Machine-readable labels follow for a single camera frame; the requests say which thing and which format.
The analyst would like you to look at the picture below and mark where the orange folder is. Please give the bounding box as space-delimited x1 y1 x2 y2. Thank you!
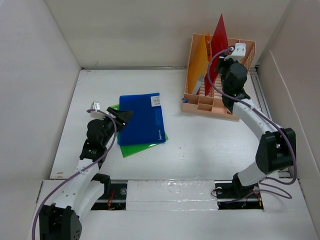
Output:
187 33 212 95

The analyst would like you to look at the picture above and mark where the red folder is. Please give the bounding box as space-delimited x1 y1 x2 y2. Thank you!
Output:
203 13 230 97

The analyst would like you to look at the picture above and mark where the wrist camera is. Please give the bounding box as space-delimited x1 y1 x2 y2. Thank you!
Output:
88 101 105 120
224 43 247 62

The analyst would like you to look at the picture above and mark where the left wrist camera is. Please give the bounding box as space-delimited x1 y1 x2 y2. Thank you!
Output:
88 101 105 120

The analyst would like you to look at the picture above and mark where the blue folder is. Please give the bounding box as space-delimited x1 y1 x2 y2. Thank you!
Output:
118 92 166 146

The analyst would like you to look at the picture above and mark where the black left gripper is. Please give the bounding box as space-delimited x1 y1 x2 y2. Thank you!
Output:
100 108 133 146

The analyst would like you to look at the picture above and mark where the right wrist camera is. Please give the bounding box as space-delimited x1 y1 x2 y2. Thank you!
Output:
224 43 247 62

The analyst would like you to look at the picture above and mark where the aluminium side rail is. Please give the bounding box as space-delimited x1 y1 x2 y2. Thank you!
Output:
249 65 288 176

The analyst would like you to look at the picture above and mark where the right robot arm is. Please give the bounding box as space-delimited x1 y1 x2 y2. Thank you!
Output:
214 54 297 198

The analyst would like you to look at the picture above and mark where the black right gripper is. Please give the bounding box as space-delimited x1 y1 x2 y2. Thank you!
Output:
214 52 239 92

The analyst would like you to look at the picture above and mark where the metal base rail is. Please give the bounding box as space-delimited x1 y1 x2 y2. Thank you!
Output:
93 180 264 212

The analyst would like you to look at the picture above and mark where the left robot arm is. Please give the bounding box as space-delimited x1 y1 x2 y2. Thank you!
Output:
31 106 134 240

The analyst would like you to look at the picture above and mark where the peach plastic desk organizer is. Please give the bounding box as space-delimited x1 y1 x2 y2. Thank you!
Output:
180 33 257 122

